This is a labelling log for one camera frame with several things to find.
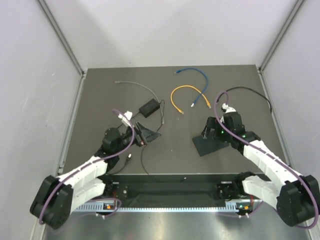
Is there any black ethernet cable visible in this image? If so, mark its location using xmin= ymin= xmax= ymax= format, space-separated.
xmin=223 ymin=86 xmax=273 ymax=113

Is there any dark grey network switch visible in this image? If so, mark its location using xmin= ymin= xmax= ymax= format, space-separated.
xmin=192 ymin=135 xmax=230 ymax=157

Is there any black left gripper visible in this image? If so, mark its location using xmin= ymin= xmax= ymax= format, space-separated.
xmin=114 ymin=121 xmax=162 ymax=153

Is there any yellow ethernet cable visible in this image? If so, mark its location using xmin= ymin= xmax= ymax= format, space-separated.
xmin=170 ymin=85 xmax=212 ymax=115

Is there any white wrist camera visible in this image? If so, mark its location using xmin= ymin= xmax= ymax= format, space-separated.
xmin=118 ymin=111 xmax=133 ymax=127
xmin=221 ymin=103 xmax=236 ymax=114

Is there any blue ethernet cable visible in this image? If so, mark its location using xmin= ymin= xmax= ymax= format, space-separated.
xmin=174 ymin=67 xmax=210 ymax=108

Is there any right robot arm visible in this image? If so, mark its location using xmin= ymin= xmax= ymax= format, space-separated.
xmin=201 ymin=109 xmax=320 ymax=228

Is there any black usb cable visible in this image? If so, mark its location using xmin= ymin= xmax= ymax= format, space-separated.
xmin=111 ymin=153 xmax=133 ymax=175

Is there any black power adapter brick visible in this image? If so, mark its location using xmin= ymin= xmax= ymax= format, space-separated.
xmin=138 ymin=98 xmax=160 ymax=118

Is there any grey slotted cable duct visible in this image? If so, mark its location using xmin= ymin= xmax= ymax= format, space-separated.
xmin=74 ymin=201 xmax=253 ymax=213

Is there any aluminium frame rail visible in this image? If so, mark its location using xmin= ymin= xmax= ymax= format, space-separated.
xmin=39 ymin=181 xmax=315 ymax=203

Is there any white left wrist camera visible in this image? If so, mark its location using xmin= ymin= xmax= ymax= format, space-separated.
xmin=118 ymin=111 xmax=133 ymax=127

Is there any black power adapter cable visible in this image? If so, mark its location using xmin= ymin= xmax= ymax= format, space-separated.
xmin=140 ymin=99 xmax=188 ymax=181

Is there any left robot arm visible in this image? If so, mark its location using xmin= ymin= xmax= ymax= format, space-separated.
xmin=29 ymin=122 xmax=161 ymax=230

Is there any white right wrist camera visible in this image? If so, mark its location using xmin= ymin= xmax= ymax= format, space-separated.
xmin=221 ymin=103 xmax=236 ymax=114

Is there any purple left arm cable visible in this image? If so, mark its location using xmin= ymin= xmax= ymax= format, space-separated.
xmin=38 ymin=108 xmax=136 ymax=226

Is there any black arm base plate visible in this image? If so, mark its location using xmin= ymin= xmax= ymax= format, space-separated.
xmin=102 ymin=181 xmax=248 ymax=202

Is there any grey ethernet cable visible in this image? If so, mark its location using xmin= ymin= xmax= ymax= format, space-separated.
xmin=115 ymin=80 xmax=166 ymax=125

